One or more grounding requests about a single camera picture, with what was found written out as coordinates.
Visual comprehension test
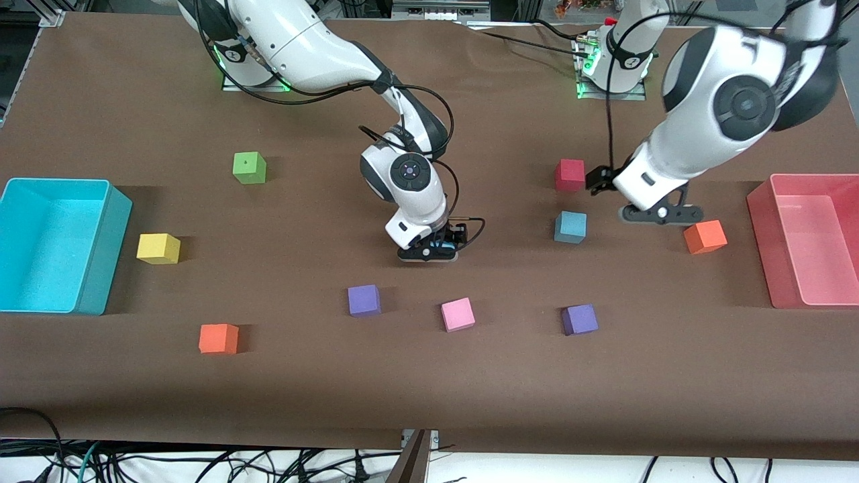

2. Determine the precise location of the teal floor cable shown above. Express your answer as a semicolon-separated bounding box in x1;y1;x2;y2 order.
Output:
77;441;103;483

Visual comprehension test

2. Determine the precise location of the pink plastic bin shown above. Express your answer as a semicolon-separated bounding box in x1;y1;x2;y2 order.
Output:
747;173;859;309

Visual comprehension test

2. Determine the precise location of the green foam block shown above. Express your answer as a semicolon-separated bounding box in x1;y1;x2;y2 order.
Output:
232;152;267;184

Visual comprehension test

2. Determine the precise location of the pink foam block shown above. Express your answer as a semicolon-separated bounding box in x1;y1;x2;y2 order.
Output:
441;297;476;333

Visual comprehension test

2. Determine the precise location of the red foam block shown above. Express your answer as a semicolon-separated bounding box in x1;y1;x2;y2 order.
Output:
555;159;585;192

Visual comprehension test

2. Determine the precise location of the dark slanted post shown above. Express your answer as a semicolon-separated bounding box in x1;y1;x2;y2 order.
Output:
384;429;432;483

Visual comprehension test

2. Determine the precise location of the yellow foam block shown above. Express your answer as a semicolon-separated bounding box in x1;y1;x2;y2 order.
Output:
136;233;181;265

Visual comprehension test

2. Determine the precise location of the grey power strip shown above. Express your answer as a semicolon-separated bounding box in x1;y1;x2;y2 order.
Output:
393;0;491;21

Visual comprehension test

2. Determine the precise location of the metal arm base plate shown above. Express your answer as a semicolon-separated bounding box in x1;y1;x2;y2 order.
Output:
222;72;293;93
576;37;648;101

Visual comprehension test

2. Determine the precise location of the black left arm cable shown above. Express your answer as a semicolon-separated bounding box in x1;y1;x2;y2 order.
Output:
604;0;848;176

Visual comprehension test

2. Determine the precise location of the purple foam block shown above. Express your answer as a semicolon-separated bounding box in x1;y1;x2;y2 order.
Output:
348;284;382;317
562;304;599;336

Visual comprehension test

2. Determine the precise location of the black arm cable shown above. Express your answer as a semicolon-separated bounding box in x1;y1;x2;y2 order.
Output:
195;0;487;246
604;0;848;176

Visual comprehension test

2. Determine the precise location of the brown table cover sheet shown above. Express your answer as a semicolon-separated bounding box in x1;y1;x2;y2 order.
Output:
0;12;859;461

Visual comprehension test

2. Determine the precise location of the cyan plastic bin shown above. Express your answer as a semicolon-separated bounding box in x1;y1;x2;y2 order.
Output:
0;178;133;316

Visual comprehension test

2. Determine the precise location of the orange foam block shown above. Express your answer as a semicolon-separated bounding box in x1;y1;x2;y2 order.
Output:
683;219;728;256
199;323;240;355

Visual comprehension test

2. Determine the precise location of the black cable on table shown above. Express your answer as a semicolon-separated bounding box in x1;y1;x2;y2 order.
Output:
463;20;591;54

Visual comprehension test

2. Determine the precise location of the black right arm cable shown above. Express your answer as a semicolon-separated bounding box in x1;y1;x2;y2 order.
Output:
195;0;487;246

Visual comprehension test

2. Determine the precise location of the black looped floor cable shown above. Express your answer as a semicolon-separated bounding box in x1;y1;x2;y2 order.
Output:
0;407;66;483

